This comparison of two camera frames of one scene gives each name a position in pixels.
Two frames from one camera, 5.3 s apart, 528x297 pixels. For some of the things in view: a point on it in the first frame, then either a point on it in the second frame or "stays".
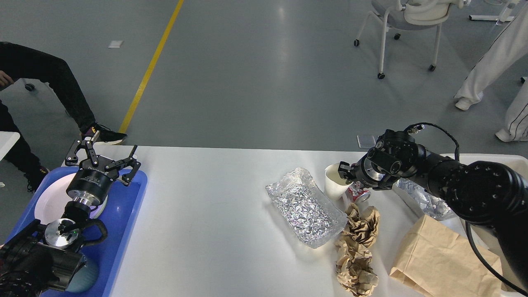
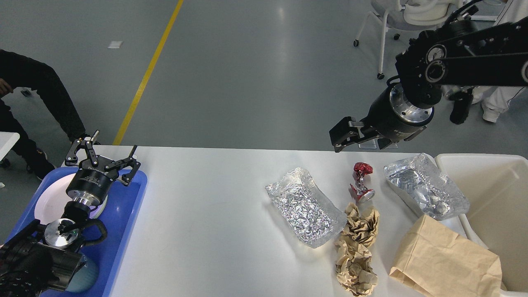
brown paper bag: [436, 261] stays
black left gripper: [92, 182] stays
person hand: [5, 79] → [5, 88]
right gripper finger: [344, 170] → [342, 133]
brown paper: [354, 269] stays
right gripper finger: [350, 179] → [383, 142]
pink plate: [52, 199] stays
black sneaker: [106, 137] → [38, 164]
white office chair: [401, 15] stays
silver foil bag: [309, 214] stays
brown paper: [359, 231] stays
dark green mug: [86, 277] stays
